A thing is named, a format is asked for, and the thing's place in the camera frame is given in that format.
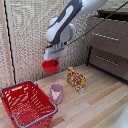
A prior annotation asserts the yellow printed cereal box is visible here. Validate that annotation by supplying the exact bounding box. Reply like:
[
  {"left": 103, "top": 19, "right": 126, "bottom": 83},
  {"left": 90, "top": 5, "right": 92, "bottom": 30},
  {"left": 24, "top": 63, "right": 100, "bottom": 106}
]
[{"left": 66, "top": 66, "right": 88, "bottom": 94}]

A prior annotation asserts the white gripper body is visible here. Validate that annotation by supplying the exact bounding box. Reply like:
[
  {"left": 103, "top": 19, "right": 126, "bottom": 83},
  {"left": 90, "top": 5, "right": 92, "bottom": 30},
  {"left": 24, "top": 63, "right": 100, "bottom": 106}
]
[{"left": 43, "top": 43, "right": 69, "bottom": 62}]

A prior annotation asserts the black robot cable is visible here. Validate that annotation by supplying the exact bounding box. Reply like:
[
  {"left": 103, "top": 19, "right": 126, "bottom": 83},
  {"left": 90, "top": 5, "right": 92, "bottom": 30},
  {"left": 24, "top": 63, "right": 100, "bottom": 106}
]
[{"left": 65, "top": 0, "right": 128, "bottom": 47}]

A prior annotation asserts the dark wooden drawer cabinet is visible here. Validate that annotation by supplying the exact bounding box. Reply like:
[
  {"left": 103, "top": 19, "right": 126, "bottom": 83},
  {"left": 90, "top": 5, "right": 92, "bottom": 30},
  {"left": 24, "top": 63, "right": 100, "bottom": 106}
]
[{"left": 84, "top": 9, "right": 128, "bottom": 82}]

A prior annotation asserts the metal drawer handle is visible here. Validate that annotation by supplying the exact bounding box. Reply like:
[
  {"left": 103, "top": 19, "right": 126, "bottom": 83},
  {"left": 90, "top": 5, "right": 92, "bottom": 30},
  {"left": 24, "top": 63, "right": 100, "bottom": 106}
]
[
  {"left": 95, "top": 54, "right": 120, "bottom": 67},
  {"left": 91, "top": 31, "right": 120, "bottom": 42}
]

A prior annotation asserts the red shopping basket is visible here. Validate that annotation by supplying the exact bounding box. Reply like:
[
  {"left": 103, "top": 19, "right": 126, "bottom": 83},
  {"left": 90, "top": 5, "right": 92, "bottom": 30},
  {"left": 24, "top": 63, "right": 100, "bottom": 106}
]
[{"left": 0, "top": 80, "right": 59, "bottom": 128}]

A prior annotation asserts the red plastic bowl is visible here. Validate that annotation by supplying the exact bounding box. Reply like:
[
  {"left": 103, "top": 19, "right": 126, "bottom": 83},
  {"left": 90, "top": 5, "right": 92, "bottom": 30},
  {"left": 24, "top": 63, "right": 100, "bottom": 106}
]
[{"left": 41, "top": 59, "right": 60, "bottom": 74}]

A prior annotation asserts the pink plastic cup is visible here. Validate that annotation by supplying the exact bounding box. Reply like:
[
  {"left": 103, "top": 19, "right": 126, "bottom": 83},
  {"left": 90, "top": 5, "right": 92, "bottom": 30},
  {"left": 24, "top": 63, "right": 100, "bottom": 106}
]
[{"left": 49, "top": 83, "right": 64, "bottom": 105}]

